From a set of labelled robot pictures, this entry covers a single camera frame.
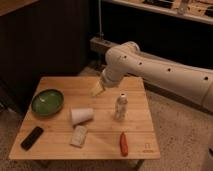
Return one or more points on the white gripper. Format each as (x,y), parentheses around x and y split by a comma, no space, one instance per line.
(109,78)

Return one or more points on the white paper cup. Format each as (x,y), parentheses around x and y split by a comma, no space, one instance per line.
(80,115)

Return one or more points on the wooden folding table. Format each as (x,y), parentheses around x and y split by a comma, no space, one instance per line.
(102,141)

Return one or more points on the green ceramic bowl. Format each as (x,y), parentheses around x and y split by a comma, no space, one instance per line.
(47,102)

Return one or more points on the metal vertical pole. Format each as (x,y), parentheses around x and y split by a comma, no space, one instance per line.
(101,34)

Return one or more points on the orange carrot toy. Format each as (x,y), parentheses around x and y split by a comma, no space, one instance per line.
(123,145)

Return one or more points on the black remote control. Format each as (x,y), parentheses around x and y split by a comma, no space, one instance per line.
(31,138)

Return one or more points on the background wooden shelf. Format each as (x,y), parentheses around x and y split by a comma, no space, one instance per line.
(194,10)

